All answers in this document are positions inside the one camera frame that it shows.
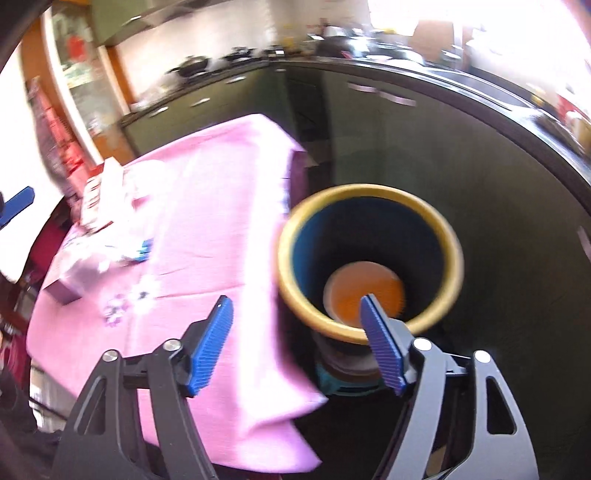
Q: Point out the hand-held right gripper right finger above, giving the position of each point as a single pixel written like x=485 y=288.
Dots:
x=383 y=350

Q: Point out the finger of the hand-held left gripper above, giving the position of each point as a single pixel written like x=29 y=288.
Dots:
x=18 y=201

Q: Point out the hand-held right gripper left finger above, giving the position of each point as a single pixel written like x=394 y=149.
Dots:
x=212 y=346

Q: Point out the blue bin with yellow rim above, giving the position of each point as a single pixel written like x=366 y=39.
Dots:
x=318 y=240

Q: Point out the teal stool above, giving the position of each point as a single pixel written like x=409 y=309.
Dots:
x=341 y=388

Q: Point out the orange round lid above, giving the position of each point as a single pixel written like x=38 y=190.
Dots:
x=355 y=290

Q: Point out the red and white packet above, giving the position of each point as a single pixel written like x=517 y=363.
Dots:
x=94 y=203

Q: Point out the crumpled white wrapper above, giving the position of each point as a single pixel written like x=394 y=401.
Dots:
x=92 y=249

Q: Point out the white tissue packet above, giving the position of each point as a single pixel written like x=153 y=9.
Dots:
x=115 y=184

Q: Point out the pale purple box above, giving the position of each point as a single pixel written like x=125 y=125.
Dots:
x=69 y=286

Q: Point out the small crumpled foil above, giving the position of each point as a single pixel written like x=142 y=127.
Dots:
x=114 y=311

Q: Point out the pink tablecloth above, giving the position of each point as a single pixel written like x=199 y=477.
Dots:
x=221 y=230

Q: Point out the blue and white small packet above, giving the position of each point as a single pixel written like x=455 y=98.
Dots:
x=141 y=251

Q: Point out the wooden glass cabinet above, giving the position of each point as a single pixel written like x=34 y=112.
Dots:
x=78 y=78

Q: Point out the green kitchen cabinets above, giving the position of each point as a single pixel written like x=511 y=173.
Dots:
x=461 y=152

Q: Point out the range hood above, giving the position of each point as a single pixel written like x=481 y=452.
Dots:
x=138 y=21

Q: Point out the black wok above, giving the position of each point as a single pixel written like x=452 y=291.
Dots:
x=191 y=67
x=341 y=47

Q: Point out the black frying pan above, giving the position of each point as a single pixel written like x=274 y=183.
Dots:
x=238 y=55

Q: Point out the steel sink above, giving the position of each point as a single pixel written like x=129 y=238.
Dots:
x=480 y=87

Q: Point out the cardboard sheet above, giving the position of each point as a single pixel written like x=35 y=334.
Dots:
x=436 y=39

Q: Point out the window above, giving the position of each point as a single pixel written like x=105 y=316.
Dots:
x=485 y=23

